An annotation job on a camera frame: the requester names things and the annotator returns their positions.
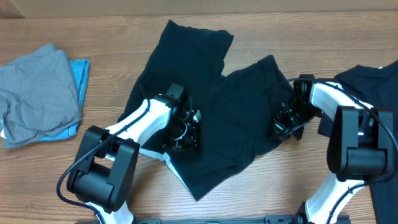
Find grey folded garment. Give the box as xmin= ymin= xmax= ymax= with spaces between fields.
xmin=1 ymin=44 xmax=82 ymax=148

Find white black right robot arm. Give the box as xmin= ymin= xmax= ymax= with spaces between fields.
xmin=264 ymin=75 xmax=397 ymax=223

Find blue folded garment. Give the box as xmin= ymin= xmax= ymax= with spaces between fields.
xmin=40 ymin=59 xmax=90 ymax=141

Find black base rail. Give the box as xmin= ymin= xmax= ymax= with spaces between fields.
xmin=74 ymin=214 xmax=352 ymax=224

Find black shorts with patterned waistband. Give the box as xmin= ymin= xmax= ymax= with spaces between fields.
xmin=122 ymin=21 xmax=293 ymax=200

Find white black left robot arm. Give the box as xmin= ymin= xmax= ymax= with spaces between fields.
xmin=59 ymin=83 xmax=200 ymax=223

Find dark navy t-shirt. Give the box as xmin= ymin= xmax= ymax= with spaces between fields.
xmin=317 ymin=60 xmax=398 ymax=224

